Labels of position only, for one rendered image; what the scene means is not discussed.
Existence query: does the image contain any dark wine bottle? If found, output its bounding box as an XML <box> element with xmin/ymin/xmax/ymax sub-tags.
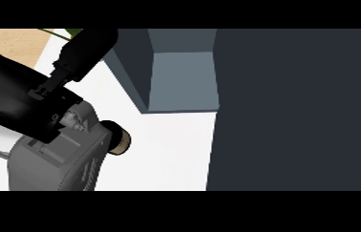
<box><xmin>100</xmin><ymin>119</ymin><xmax>135</xmax><ymax>157</ymax></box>

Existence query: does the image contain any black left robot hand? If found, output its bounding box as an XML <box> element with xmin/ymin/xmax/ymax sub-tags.
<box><xmin>0</xmin><ymin>28</ymin><xmax>120</xmax><ymax>145</ymax></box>

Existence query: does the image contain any grey open cabinet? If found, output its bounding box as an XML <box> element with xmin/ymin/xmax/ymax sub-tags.
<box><xmin>102</xmin><ymin>28</ymin><xmax>222</xmax><ymax>115</ymax></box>

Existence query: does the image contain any green plant leaf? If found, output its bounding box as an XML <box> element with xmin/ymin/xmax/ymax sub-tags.
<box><xmin>39</xmin><ymin>28</ymin><xmax>85</xmax><ymax>41</ymax></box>

